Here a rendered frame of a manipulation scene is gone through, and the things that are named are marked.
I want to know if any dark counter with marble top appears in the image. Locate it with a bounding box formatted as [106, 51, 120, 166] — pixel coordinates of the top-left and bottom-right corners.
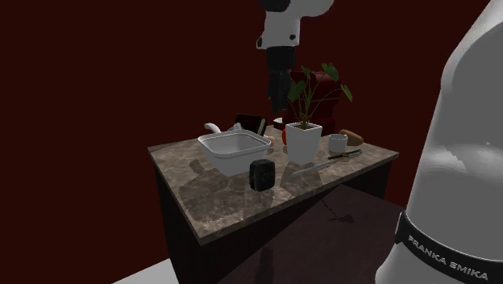
[147, 124, 400, 284]

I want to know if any dark red armchair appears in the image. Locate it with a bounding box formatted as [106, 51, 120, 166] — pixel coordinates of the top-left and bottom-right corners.
[281, 70, 343, 137]

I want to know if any brown potato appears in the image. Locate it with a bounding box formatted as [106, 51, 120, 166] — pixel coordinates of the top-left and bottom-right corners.
[339, 128, 365, 148]

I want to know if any green plant in white pot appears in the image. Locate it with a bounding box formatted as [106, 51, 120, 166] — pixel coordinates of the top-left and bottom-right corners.
[285, 62, 354, 166]

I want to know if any white cup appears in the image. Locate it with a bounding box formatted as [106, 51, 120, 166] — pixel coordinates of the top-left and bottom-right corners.
[327, 133, 350, 154]

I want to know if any white square bowl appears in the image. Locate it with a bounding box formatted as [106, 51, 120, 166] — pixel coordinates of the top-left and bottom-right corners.
[197, 131, 273, 178]

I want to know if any small black box device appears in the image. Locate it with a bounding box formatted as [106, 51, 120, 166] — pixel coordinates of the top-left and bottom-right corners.
[248, 158, 276, 193]

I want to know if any black-handled silver knife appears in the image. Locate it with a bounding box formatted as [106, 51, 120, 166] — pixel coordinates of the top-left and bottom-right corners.
[291, 148, 363, 178]

